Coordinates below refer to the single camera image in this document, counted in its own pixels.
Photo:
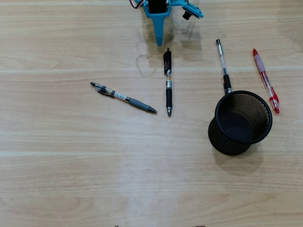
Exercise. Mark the clear capped stick pen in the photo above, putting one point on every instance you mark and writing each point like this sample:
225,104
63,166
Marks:
226,81

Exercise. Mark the red retractable pen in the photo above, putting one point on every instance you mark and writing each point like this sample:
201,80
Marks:
260,65

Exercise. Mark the blue mounted wrist camera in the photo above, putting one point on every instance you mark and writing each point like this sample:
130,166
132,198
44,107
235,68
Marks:
194,10

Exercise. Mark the black clip pen black grip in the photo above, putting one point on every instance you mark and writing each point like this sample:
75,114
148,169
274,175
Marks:
169,97

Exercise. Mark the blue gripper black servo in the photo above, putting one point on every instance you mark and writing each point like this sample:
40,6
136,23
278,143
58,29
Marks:
158,18

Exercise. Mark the black mesh pen holder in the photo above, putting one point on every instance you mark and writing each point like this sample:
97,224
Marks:
217,139

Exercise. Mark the clear pen grey grip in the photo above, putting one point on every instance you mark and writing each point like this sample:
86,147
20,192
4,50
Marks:
139,104

